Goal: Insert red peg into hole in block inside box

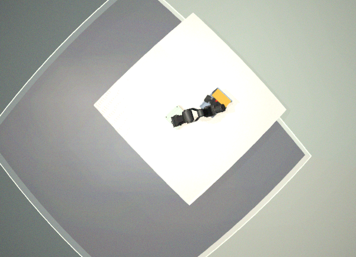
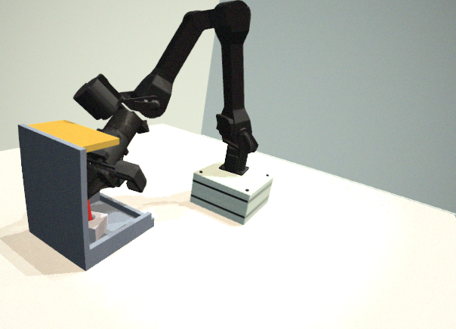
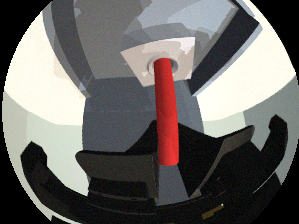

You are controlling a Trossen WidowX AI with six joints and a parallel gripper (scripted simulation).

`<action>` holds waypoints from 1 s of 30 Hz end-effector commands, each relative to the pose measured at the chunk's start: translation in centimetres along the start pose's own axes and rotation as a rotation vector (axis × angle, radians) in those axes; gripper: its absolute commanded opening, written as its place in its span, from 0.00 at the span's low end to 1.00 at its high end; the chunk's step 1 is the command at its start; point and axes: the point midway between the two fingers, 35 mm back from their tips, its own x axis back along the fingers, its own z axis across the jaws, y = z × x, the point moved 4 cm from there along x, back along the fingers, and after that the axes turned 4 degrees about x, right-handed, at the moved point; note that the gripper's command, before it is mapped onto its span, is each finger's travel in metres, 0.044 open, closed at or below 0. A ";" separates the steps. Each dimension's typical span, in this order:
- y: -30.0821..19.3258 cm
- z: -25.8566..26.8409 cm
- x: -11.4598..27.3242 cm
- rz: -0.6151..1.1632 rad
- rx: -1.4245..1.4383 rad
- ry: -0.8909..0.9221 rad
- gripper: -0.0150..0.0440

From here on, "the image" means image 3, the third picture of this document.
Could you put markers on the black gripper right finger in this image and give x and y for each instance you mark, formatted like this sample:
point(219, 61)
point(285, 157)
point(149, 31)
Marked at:
point(200, 154)

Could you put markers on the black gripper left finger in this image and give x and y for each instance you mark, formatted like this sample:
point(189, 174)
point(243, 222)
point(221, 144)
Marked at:
point(138, 163)

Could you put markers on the red peg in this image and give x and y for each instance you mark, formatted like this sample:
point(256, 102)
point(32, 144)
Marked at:
point(167, 119)

